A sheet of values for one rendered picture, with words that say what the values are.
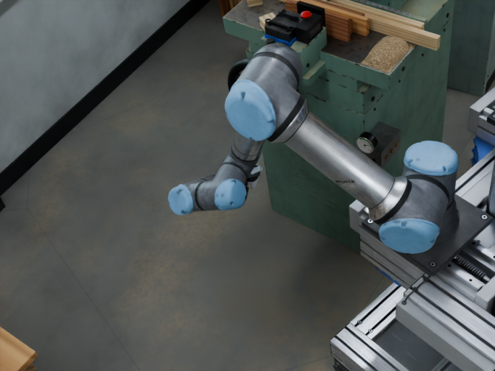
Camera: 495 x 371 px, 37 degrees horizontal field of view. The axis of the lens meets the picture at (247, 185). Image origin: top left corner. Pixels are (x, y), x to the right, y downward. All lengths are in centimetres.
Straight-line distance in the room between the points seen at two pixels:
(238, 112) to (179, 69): 223
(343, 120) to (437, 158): 71
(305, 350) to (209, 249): 58
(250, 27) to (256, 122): 89
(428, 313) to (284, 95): 64
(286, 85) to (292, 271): 135
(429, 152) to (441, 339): 43
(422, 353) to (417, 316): 56
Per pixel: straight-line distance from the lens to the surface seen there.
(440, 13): 253
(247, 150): 181
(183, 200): 184
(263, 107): 144
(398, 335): 236
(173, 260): 287
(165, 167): 321
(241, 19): 236
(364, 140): 222
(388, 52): 212
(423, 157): 166
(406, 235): 157
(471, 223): 184
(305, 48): 211
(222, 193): 178
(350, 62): 214
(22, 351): 217
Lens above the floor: 224
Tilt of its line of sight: 47 degrees down
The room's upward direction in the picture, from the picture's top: 11 degrees counter-clockwise
